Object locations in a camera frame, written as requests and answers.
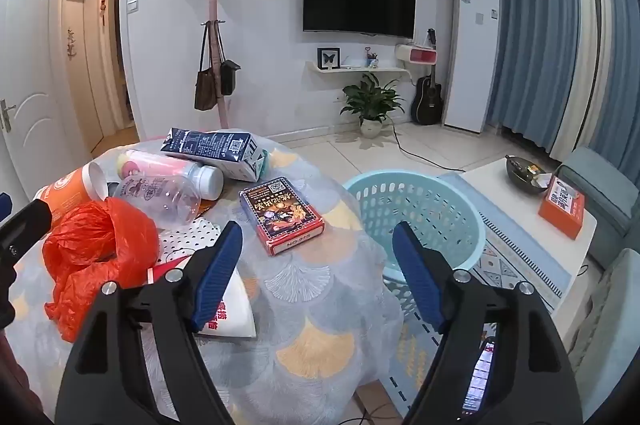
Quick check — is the potted green plant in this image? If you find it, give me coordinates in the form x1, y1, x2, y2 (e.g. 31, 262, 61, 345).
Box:
341, 72, 405, 139

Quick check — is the white coffee table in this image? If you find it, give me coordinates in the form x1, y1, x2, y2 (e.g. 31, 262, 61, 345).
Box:
462, 158, 598, 326

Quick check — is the white low wall shelf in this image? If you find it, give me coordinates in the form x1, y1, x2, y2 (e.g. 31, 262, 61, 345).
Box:
306, 60, 408, 83

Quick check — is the blue curtain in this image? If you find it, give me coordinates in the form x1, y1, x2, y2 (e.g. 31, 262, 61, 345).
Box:
472, 0, 640, 186

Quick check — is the pink yogurt bottle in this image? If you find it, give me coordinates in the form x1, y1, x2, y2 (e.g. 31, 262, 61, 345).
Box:
116, 149, 201, 179

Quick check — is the grey blue sofa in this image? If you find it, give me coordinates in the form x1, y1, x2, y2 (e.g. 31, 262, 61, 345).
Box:
557, 146, 640, 425

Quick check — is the brown tote bag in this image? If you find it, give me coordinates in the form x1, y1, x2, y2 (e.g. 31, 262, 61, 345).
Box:
194, 21, 219, 112

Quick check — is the metal door handle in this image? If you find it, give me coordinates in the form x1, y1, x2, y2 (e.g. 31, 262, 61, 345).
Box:
0, 99, 17, 133

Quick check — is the orange tissue box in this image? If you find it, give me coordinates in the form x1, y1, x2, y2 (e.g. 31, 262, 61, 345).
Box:
537, 174, 587, 240

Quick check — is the framed butterfly picture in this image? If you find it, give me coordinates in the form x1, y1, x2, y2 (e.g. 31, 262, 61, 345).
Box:
317, 47, 342, 69

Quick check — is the fan pattern tablecloth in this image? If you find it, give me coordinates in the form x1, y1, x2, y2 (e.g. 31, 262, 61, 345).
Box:
0, 135, 406, 425

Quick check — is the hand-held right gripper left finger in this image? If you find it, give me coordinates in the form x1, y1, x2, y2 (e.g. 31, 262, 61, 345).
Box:
54, 220, 244, 425

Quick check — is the playing card box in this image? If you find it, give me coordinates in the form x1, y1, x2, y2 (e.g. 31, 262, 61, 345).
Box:
239, 176, 325, 257

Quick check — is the clear plastic bottle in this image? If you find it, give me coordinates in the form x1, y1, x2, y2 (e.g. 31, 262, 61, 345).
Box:
111, 164, 224, 226

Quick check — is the dark bowl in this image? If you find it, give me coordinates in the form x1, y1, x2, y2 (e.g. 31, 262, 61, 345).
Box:
505, 154, 553, 193

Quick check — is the blue white milk carton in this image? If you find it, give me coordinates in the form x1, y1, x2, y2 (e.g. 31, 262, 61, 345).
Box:
160, 128, 268, 183

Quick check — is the orange paper cup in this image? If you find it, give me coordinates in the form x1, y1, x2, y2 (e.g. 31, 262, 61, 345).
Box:
34, 162, 110, 231

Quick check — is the black floor cable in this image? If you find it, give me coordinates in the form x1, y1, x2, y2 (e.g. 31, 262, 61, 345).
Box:
390, 120, 466, 171

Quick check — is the pink coat rack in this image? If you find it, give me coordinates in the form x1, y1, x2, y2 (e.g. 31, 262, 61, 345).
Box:
187, 0, 241, 131

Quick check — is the black acoustic guitar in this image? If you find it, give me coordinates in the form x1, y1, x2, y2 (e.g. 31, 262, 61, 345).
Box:
411, 28, 445, 126

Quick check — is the orange plastic bag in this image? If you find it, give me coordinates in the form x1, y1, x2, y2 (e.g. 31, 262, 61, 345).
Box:
42, 198, 161, 343

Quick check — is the white refrigerator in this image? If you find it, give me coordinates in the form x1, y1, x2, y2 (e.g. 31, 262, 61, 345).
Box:
442, 0, 502, 132

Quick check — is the white red print packet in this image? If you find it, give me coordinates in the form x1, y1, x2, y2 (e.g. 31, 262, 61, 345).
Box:
147, 255, 258, 340

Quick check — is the light blue laundry basket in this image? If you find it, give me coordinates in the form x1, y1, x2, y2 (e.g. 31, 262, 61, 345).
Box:
345, 170, 487, 323

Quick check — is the red white wall box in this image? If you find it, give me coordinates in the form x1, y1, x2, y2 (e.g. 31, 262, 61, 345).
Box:
394, 42, 437, 67

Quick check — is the small black bag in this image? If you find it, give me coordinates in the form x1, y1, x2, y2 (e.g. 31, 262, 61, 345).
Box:
216, 22, 241, 97

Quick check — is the polka dot white packet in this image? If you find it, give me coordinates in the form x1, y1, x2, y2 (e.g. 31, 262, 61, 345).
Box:
157, 217, 221, 267

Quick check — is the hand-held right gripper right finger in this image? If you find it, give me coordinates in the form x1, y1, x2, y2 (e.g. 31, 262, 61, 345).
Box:
391, 220, 585, 425

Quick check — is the white door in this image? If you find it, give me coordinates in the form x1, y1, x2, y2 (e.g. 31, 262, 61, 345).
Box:
0, 0, 66, 201

